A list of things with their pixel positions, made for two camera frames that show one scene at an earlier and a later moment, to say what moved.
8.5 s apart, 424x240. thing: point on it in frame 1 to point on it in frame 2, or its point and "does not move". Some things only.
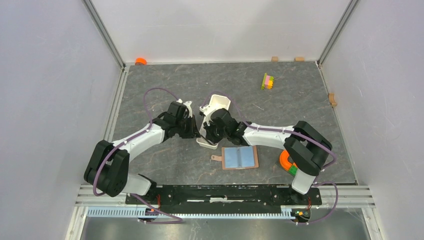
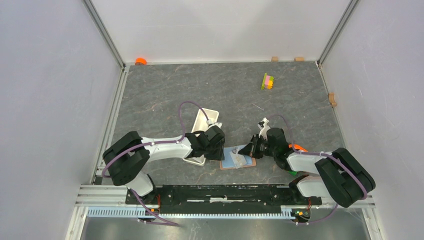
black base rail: [223, 199] does not move
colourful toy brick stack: [267, 82] does not move
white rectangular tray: [220, 102] to [200, 124]
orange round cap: [140, 61] does not move
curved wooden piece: [332, 102] does not move
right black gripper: [209, 135] to [251, 148]
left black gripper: [193, 132] to [219, 155]
